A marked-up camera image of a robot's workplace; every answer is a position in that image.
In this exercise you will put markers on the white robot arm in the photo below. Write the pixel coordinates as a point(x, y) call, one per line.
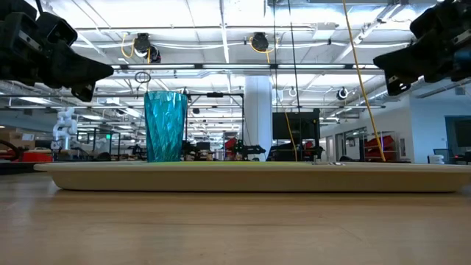
point(65, 125)

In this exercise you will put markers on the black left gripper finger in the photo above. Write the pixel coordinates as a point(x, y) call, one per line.
point(73, 70)

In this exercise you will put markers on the red chair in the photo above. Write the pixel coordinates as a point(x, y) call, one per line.
point(230, 145)

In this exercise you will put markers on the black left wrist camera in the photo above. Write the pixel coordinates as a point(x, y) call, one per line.
point(59, 29)

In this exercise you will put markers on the red storage bins shelf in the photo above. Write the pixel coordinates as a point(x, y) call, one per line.
point(390, 147)

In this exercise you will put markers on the red box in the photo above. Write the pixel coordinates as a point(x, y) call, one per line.
point(37, 157)

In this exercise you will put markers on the black frame workstation rig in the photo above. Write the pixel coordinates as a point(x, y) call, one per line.
point(215, 94)

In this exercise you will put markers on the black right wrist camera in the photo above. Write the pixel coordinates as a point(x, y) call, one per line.
point(430, 18)

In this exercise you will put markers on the teal faceted plastic cup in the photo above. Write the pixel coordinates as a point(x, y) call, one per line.
point(165, 125)

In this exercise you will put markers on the dark window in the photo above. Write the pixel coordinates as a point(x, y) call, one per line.
point(460, 134)

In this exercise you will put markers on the small black ceiling reel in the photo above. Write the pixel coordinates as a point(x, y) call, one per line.
point(342, 94)

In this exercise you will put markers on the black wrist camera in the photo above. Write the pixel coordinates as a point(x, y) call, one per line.
point(59, 29)
point(430, 18)

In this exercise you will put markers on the black monitor on stand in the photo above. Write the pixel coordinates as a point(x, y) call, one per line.
point(294, 127)

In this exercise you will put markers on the white container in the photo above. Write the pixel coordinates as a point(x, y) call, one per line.
point(436, 159)

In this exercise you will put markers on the beige plastic tray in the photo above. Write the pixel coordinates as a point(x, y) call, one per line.
point(235, 178)

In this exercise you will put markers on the white building pillar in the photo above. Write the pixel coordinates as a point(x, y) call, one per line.
point(257, 110)

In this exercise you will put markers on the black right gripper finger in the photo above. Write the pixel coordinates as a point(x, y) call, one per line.
point(401, 62)

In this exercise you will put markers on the long ceiling light bar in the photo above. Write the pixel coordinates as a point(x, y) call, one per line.
point(221, 66)

